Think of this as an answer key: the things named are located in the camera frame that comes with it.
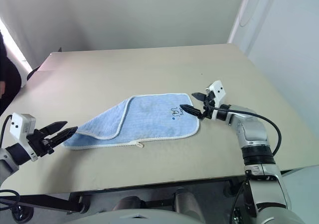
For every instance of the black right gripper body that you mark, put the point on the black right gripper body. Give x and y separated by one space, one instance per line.
208 107

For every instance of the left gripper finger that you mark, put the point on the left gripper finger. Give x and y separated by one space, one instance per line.
63 135
54 127

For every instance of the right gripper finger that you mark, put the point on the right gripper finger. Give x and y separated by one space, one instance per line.
199 96
192 111

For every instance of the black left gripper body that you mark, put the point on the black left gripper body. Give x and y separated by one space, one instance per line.
40 142

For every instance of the blue towel with white trim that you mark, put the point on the blue towel with white trim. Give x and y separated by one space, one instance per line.
149 119

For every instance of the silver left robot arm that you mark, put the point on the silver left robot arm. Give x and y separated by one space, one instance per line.
7 165

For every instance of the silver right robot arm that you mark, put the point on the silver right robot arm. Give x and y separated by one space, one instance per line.
251 132

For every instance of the person in dark clothing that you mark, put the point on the person in dark clothing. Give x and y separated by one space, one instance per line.
8 79

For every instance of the silver robot torso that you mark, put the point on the silver robot torso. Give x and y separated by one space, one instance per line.
174 217

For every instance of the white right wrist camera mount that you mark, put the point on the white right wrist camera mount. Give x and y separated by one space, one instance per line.
219 89

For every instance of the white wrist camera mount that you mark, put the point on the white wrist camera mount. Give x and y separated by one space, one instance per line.
219 89
18 123

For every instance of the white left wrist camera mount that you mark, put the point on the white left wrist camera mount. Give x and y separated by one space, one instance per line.
18 123

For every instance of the black table frame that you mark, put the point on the black table frame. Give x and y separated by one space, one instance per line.
49 204

